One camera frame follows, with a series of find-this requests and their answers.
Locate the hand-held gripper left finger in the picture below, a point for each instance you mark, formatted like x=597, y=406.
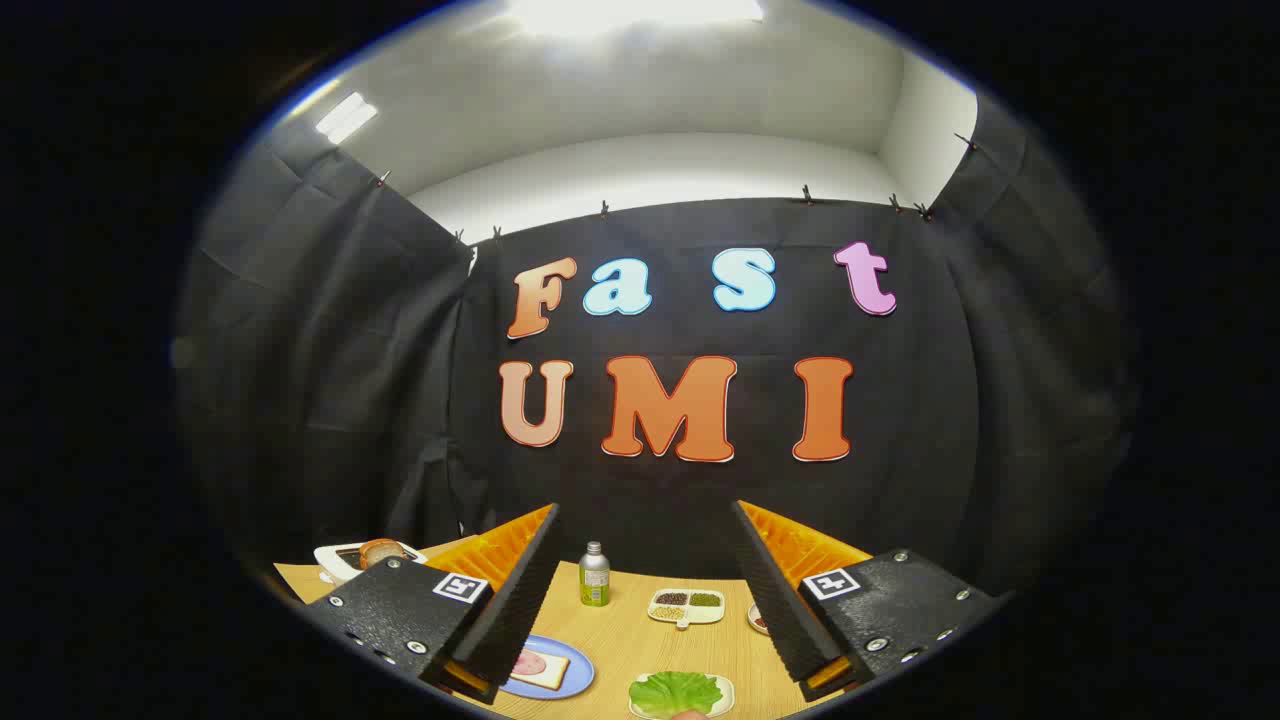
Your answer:
x=515, y=610

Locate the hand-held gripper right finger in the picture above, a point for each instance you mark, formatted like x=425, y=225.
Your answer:
x=780, y=610

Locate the green lettuce leaf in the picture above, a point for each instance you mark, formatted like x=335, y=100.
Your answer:
x=676, y=692

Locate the toasted bread slice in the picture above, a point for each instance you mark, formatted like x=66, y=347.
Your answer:
x=380, y=552

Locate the white oval meat plate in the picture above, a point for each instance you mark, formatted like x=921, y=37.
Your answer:
x=756, y=620

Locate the pink ham slice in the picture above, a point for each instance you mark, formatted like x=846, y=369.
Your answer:
x=528, y=662

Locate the white bread slice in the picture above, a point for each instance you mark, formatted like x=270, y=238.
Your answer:
x=552, y=672

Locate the pile of green beans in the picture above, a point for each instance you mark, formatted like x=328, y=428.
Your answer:
x=705, y=600

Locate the green label metal bottle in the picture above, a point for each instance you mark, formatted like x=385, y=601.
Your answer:
x=594, y=585

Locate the blue round plate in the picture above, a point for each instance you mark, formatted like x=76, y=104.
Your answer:
x=578, y=672

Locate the white divided dish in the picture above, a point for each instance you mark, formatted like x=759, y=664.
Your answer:
x=686, y=612

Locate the white square plate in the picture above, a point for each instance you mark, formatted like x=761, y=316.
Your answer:
x=727, y=690

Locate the pile of dark beans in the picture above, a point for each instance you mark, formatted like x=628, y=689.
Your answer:
x=671, y=599

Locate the pile of yellow soybeans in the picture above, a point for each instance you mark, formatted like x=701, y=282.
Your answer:
x=668, y=613

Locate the white toaster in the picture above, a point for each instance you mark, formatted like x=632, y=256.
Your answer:
x=335, y=560

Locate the black backdrop cloth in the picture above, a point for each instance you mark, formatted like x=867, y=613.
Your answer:
x=400, y=400

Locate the small ceiling light panel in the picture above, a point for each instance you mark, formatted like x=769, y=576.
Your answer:
x=346, y=118

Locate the large ceiling light panel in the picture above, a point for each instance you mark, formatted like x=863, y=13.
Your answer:
x=635, y=12

